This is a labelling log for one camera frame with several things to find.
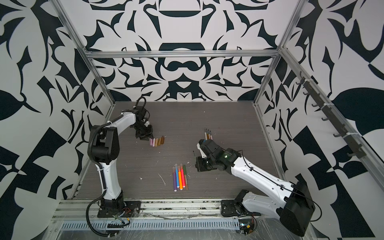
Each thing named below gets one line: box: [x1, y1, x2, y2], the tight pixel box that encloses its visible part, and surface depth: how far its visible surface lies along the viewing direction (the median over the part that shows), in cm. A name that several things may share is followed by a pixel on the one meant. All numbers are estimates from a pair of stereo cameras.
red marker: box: [180, 163, 186, 188], surface depth 86 cm
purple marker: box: [172, 166, 177, 192], surface depth 85 cm
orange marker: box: [178, 165, 183, 191], surface depth 85 cm
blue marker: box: [174, 163, 180, 188], surface depth 86 cm
